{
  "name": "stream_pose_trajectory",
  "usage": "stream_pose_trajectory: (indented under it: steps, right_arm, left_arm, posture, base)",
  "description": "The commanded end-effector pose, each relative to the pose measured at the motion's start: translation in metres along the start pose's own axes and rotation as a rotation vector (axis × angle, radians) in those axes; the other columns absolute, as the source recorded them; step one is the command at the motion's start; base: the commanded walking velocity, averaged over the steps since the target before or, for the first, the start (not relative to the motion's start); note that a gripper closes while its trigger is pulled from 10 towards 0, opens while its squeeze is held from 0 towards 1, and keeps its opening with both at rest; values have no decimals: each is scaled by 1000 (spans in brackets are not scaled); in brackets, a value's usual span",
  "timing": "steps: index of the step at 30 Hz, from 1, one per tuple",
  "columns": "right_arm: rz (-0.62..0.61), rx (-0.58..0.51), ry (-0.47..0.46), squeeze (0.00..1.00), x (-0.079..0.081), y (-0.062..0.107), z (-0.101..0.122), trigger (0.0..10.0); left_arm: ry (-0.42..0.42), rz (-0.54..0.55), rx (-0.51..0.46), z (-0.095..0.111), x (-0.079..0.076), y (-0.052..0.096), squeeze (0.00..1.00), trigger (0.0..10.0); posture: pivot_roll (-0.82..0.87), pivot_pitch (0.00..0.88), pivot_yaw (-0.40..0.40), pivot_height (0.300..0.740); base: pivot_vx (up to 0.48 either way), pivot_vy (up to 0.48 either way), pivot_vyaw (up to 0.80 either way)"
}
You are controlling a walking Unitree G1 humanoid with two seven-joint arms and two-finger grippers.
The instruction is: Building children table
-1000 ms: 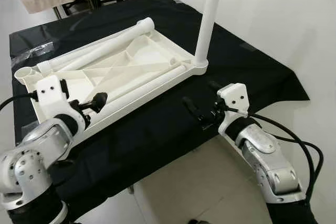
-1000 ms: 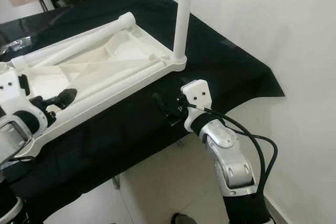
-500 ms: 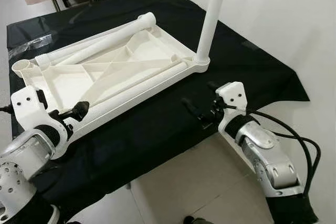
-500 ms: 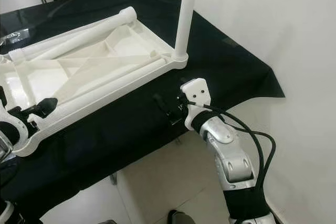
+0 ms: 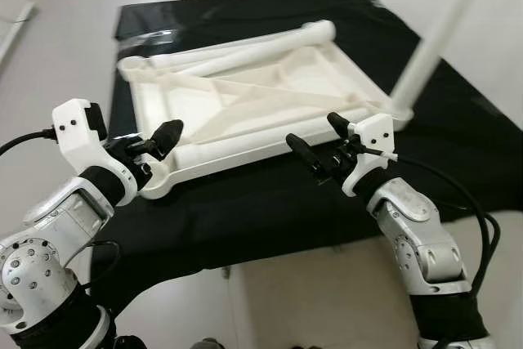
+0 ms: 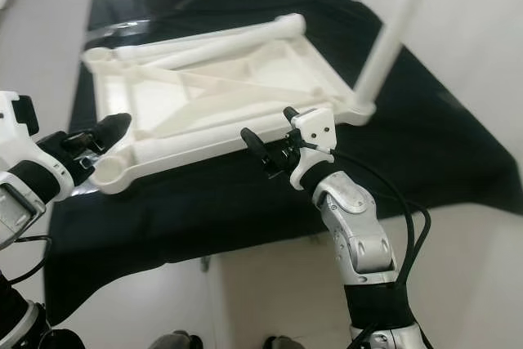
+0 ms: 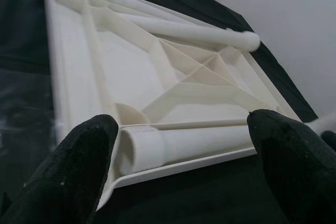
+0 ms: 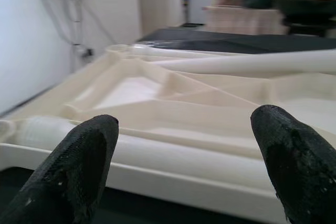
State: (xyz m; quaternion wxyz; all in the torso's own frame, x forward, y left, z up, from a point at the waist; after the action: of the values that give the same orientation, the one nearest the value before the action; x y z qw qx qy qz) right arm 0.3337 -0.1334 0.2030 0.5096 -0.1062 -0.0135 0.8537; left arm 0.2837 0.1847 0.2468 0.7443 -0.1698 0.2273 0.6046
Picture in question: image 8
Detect black round bowl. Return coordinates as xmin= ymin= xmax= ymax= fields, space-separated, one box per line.
xmin=271 ymin=0 xmax=336 ymax=20

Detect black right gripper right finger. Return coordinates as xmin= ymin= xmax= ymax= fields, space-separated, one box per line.
xmin=250 ymin=104 xmax=336 ymax=224

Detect black hanging wall cables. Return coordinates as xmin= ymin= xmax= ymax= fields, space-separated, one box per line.
xmin=39 ymin=0 xmax=95 ymax=58

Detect beige cloth covered table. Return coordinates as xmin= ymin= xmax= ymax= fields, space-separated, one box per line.
xmin=206 ymin=6 xmax=287 ymax=36

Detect black stool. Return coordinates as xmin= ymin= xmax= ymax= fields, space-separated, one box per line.
xmin=283 ymin=15 xmax=336 ymax=37

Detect black bag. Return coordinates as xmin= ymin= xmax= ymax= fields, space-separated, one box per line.
xmin=245 ymin=0 xmax=279 ymax=9

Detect white appliance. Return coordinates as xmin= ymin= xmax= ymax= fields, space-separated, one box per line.
xmin=187 ymin=0 xmax=218 ymax=24

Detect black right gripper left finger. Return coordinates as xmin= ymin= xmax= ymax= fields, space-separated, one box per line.
xmin=0 ymin=114 xmax=120 ymax=224

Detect white plastic children table top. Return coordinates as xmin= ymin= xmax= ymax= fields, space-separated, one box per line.
xmin=0 ymin=44 xmax=336 ymax=222

